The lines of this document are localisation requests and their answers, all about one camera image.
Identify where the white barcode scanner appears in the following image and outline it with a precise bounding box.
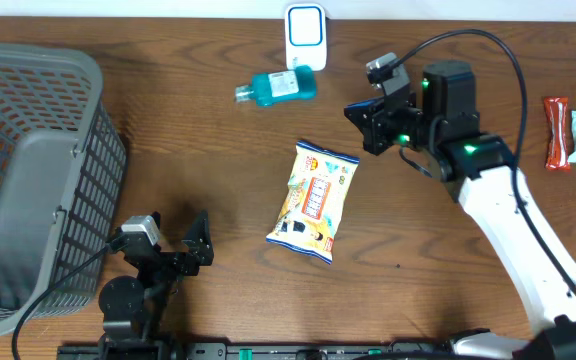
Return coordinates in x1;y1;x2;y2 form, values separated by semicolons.
284;3;328;71

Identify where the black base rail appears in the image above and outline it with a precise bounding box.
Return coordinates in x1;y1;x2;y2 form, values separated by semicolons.
56;342;457;360

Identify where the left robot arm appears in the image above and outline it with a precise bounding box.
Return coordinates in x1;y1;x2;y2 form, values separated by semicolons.
99;211;214;359

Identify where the grey plastic shopping basket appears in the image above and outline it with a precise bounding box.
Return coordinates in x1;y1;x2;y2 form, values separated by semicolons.
0;44;127;336

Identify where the red orange snack bar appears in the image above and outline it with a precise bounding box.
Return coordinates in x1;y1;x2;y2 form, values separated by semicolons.
543;96;570;171

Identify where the teal bottle with grey cap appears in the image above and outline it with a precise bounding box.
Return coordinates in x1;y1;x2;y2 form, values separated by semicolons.
234;65;317;107

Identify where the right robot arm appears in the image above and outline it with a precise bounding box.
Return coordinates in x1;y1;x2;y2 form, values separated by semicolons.
344;53;576;359

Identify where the yellow snack chip bag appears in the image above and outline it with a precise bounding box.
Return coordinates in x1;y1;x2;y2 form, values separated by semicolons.
266;140;360;264

